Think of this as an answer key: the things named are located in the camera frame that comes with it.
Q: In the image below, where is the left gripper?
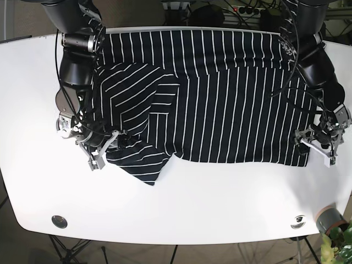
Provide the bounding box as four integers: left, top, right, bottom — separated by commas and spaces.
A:
294, 107, 351, 167

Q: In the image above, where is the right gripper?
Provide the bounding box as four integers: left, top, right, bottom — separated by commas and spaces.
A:
56, 113, 127, 171

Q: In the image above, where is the left metal table grommet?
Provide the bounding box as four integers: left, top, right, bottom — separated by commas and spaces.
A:
52, 215, 68, 229

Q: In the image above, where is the grey plant pot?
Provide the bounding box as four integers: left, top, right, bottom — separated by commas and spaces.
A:
315, 205, 349, 235

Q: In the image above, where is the black white striped T-shirt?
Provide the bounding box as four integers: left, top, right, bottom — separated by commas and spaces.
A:
92, 30, 316, 185

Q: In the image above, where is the green plant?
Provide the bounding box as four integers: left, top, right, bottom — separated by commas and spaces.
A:
321, 223, 351, 263

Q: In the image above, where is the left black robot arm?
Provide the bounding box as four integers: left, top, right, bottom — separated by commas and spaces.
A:
271, 1, 351, 167

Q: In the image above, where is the right metal table grommet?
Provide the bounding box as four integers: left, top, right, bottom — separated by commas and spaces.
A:
290, 215, 306, 229

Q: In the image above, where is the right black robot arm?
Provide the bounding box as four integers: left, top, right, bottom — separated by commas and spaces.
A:
40, 0, 123, 171

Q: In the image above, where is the metal table grommet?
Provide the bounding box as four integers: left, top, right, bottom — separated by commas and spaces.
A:
290, 215, 306, 229
52, 215, 68, 229

